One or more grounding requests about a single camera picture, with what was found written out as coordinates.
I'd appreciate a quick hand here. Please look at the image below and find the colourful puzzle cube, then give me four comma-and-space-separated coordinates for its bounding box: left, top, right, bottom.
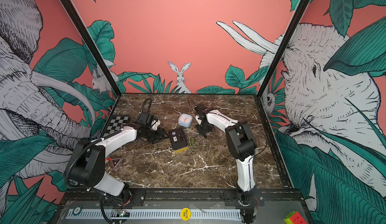
284, 211, 307, 224

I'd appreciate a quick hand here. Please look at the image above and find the small circuit board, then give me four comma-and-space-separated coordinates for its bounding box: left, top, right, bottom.
114, 210, 130, 218

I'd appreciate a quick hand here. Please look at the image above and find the checkerboard calibration card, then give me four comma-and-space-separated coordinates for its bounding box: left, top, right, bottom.
103, 115, 130, 137

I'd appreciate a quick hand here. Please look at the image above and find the yellow big blind chip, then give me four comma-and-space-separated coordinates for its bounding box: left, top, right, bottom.
181, 208, 192, 221

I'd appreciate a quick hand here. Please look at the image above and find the yellow alarm clock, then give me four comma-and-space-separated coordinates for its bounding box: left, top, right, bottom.
168, 127, 189, 153

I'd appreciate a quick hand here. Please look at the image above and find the triangle sticker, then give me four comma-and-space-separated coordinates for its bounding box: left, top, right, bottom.
110, 158, 123, 169

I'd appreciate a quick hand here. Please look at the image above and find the white slotted cable duct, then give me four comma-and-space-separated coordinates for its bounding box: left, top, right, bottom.
65, 208, 242, 221

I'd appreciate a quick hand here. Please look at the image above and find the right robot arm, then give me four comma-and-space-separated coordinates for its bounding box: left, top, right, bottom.
195, 108, 257, 193

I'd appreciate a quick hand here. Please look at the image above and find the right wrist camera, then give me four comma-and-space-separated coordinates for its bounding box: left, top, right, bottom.
195, 103, 208, 125

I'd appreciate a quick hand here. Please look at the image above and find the blue alarm clock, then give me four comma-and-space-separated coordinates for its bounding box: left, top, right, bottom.
178, 113, 193, 128

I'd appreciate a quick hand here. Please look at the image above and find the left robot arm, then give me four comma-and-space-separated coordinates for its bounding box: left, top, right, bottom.
64, 123, 168, 196

